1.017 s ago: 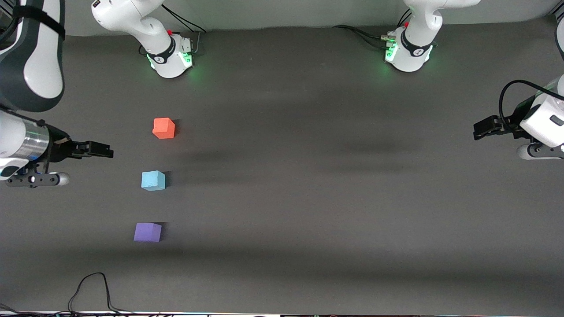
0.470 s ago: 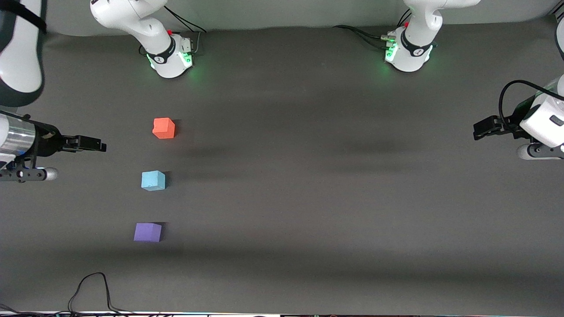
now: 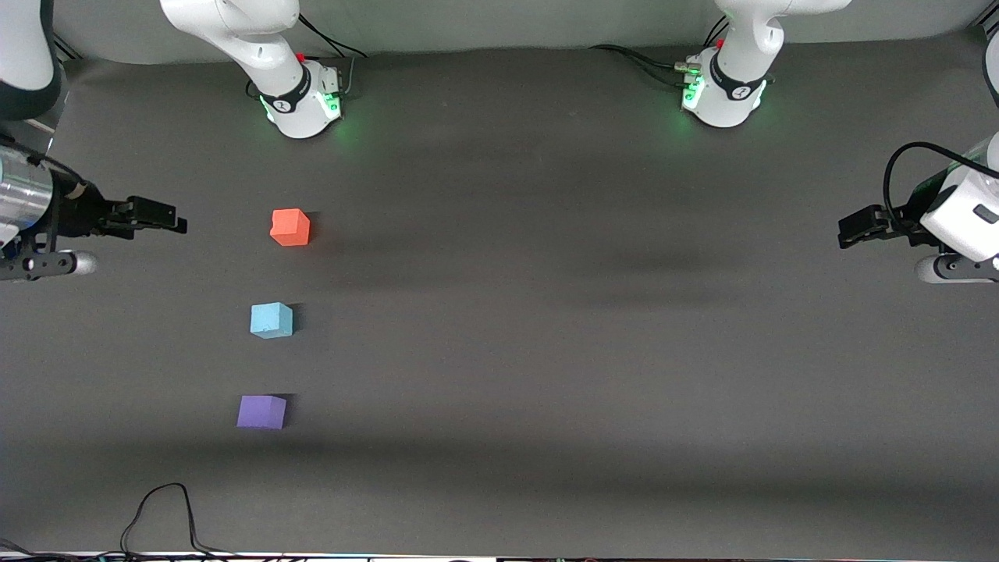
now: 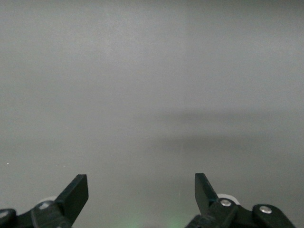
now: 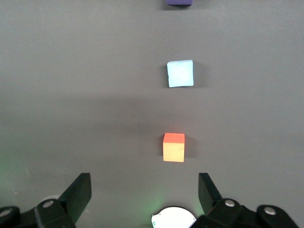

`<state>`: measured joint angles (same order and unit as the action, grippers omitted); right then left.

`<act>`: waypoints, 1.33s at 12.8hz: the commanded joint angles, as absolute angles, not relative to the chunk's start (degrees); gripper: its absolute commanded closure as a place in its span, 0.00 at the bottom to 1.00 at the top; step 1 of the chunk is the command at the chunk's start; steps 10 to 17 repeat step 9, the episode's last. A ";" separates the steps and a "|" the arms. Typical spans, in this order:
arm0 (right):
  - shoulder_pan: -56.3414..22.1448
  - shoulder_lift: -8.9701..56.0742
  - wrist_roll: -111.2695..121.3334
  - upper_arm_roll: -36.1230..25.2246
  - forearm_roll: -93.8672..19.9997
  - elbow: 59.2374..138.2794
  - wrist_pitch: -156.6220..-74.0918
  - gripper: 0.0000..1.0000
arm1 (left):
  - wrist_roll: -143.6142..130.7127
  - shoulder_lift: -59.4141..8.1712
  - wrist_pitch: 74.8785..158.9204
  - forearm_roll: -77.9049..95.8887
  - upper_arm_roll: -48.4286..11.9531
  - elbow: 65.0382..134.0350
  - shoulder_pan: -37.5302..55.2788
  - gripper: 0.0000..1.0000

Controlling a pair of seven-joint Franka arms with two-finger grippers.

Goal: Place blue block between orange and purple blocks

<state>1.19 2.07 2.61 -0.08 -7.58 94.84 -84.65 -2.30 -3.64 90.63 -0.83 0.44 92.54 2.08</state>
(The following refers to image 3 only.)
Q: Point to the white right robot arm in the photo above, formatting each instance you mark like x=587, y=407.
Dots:
x=234, y=31

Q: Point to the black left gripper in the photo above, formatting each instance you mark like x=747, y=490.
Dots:
x=897, y=219

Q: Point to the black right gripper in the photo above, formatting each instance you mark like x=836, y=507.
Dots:
x=78, y=214

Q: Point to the light blue foam block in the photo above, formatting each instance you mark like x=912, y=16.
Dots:
x=271, y=320

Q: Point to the orange foam block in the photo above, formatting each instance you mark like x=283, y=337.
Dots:
x=290, y=228

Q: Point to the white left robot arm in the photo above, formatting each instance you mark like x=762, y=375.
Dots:
x=734, y=78

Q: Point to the purple foam block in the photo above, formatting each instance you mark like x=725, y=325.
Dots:
x=261, y=412

